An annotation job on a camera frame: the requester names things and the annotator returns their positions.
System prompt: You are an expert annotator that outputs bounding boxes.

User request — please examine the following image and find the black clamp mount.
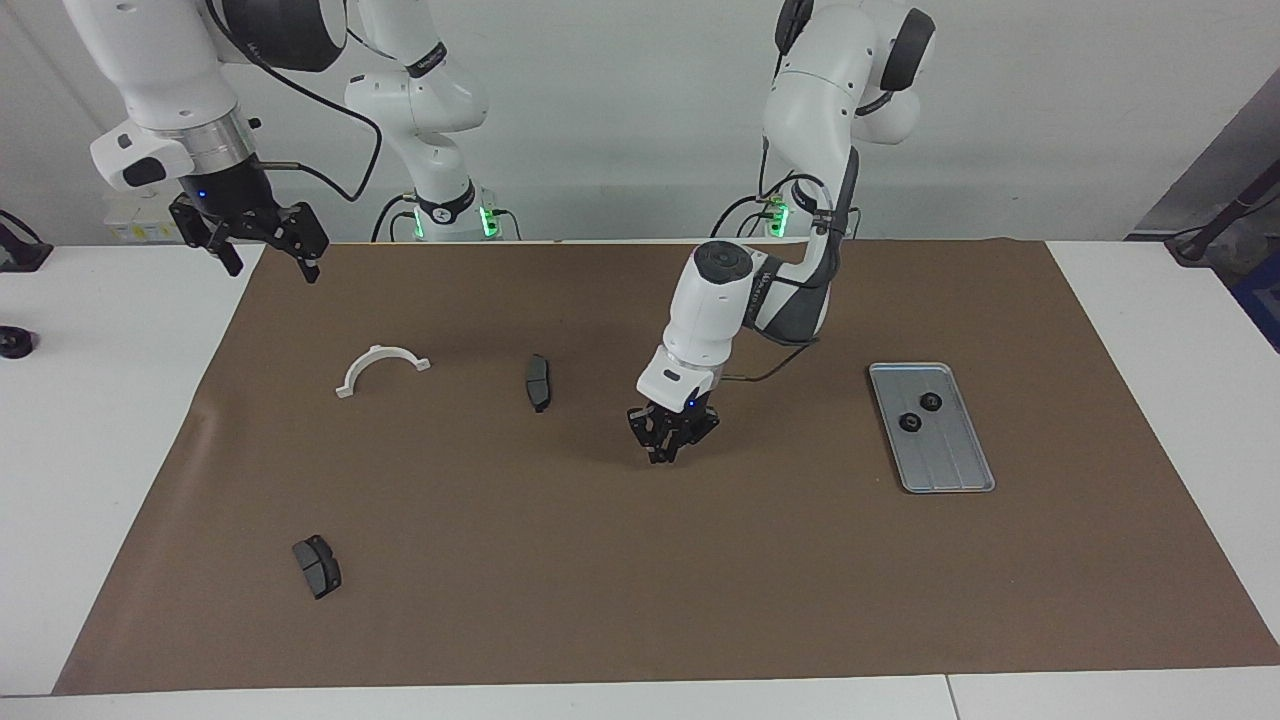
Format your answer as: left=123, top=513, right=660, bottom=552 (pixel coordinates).
left=0, top=210, right=54, bottom=273

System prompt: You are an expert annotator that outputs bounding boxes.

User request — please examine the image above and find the silver metal tray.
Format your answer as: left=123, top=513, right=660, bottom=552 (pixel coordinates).
left=868, top=362, right=997, bottom=495

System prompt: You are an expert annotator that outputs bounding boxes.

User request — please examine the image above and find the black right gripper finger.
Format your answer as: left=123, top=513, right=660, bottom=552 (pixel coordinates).
left=168, top=193, right=244, bottom=278
left=268, top=203, right=331, bottom=283

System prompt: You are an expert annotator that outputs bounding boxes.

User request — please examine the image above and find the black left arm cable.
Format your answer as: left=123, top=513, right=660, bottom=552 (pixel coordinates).
left=715, top=140, right=861, bottom=386

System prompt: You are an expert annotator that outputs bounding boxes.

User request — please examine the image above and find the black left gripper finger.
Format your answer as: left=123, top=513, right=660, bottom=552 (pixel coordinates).
left=665, top=410, right=721, bottom=463
left=628, top=410, right=666, bottom=464

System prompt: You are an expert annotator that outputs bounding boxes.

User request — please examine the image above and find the white semicircular plastic bracket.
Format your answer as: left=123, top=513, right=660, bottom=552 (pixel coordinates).
left=334, top=344, right=433, bottom=400

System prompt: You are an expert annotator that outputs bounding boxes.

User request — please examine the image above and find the wide dark grey brake pad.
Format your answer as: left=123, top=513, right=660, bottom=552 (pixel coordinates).
left=292, top=534, right=343, bottom=601

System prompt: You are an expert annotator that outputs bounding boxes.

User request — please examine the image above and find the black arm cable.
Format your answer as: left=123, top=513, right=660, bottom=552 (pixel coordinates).
left=205, top=0, right=384, bottom=203
left=715, top=140, right=861, bottom=386

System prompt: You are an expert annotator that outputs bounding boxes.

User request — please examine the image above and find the brown table mat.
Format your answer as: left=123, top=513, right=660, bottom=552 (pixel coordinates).
left=52, top=238, right=1280, bottom=696

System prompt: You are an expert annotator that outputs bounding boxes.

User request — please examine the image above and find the black stand leg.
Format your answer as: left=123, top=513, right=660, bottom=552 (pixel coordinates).
left=1165, top=165, right=1280, bottom=266

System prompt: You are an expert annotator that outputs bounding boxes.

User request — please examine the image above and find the white power strip box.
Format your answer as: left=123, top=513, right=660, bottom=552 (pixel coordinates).
left=103, top=193, right=189, bottom=244

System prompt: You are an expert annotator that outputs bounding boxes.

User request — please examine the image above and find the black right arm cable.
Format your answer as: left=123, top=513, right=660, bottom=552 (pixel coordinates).
left=205, top=0, right=384, bottom=203

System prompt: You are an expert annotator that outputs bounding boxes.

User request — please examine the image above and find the blue crate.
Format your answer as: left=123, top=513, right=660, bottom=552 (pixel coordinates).
left=1228, top=250, right=1280, bottom=353

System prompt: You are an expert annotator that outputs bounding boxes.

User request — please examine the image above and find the black base cable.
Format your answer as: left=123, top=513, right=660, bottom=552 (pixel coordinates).
left=370, top=190, right=421, bottom=243
left=710, top=190, right=796, bottom=241

